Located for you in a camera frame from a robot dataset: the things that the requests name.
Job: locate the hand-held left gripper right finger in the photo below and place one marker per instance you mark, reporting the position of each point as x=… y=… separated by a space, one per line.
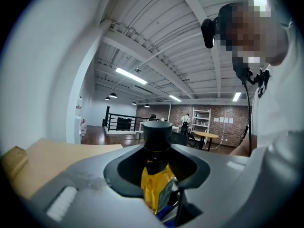
x=237 y=186

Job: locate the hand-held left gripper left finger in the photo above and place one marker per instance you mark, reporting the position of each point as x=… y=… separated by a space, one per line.
x=90 y=198

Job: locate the yellow bottle with black cap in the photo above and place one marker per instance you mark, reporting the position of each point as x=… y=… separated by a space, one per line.
x=155 y=182

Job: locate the person's right forearm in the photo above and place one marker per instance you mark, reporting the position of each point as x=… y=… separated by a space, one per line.
x=240 y=148

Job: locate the round wooden table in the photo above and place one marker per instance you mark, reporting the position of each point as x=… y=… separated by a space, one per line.
x=205 y=135

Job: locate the clear water jug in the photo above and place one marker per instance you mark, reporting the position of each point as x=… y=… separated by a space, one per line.
x=84 y=123
x=82 y=131

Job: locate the white water dispenser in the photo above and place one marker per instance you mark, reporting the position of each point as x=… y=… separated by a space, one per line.
x=78 y=129

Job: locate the white shelf unit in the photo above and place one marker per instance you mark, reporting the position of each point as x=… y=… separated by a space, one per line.
x=201 y=121

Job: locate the silver waste bin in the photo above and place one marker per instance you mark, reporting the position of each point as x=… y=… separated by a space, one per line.
x=138 y=135

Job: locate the black metal railing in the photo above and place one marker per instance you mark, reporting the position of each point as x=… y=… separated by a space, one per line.
x=121 y=122

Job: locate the wooden tissue box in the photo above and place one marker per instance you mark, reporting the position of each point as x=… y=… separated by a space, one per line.
x=13 y=161

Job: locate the long ceiling light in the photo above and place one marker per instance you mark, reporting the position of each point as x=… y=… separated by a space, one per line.
x=236 y=96
x=130 y=75
x=175 y=98

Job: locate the person's white shirt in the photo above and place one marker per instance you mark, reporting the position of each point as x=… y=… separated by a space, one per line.
x=278 y=98

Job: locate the black neck-mounted device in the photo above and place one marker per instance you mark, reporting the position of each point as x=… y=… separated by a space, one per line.
x=251 y=76

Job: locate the person's head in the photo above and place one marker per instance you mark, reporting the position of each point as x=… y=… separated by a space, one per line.
x=256 y=30

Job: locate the white wall paper sheet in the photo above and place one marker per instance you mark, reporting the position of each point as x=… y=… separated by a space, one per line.
x=221 y=120
x=231 y=120
x=226 y=120
x=215 y=119

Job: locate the black head-worn camera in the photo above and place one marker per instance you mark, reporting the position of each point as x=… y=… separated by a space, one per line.
x=208 y=33

